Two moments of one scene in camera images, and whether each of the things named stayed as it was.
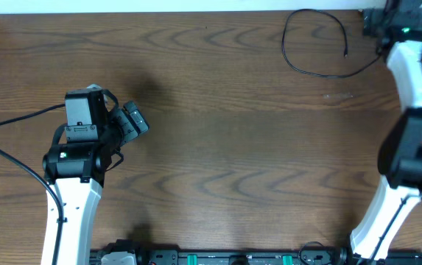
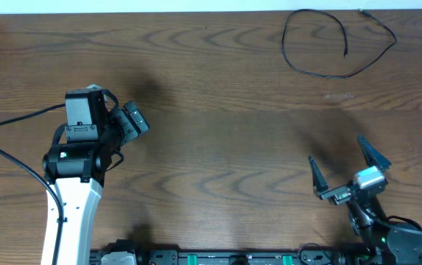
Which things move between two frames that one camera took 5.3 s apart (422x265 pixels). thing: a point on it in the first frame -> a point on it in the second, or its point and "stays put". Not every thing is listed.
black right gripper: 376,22 -> 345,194
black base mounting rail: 263,257 stays put
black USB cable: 345,52 stays put
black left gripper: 130,120 stays put
